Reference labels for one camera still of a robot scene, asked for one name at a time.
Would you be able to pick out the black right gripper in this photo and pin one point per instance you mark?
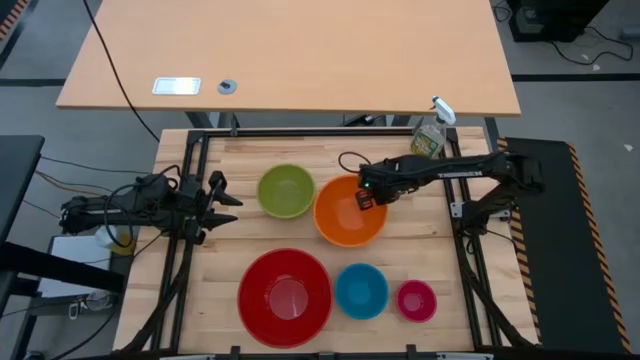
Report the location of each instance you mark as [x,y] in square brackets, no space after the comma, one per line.
[387,175]

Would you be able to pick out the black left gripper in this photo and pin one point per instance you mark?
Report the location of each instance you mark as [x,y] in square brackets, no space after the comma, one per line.
[192,202]

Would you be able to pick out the orange bowl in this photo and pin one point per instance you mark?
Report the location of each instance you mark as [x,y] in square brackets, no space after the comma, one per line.
[345,222]

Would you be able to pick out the green bowl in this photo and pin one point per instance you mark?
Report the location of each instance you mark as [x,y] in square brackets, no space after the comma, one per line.
[286,192]

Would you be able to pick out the blue bowl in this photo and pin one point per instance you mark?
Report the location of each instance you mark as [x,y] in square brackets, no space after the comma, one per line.
[361,292]

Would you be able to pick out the small pink bowl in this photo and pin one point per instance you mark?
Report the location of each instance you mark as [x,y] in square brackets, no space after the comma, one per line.
[416,301]

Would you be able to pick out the large red bowl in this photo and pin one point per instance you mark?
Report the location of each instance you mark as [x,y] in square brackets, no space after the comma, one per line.
[285,297]

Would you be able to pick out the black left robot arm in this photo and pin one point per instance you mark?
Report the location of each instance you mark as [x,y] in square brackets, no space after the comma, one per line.
[145,197]

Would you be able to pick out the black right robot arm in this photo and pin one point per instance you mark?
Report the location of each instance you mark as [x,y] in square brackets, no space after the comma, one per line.
[470,169]

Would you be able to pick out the spray bottle with white trigger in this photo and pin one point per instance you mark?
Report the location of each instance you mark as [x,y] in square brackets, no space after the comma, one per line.
[429,140]

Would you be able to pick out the white roll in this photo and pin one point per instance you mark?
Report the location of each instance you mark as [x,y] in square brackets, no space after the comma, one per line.
[104,236]

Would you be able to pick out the white board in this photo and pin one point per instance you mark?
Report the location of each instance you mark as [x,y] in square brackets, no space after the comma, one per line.
[75,252]

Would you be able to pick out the light wood desk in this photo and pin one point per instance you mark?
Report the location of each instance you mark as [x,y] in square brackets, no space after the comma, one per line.
[300,50]

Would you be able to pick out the black crossbar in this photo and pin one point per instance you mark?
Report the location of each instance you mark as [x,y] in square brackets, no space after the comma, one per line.
[55,267]

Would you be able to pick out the black mat with hazard stripes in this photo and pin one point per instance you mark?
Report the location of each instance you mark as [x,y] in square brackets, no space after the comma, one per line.
[555,240]

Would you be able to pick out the black side table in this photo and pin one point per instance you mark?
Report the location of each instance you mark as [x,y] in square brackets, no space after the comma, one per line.
[15,175]

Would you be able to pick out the black equipment box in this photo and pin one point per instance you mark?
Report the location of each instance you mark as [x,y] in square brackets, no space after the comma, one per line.
[555,20]

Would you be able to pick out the hazard striped floor strip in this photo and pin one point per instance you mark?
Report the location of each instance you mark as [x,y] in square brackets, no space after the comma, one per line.
[12,17]

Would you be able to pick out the black aluminium table frame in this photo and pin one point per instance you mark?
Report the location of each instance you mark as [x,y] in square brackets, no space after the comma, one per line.
[320,132]

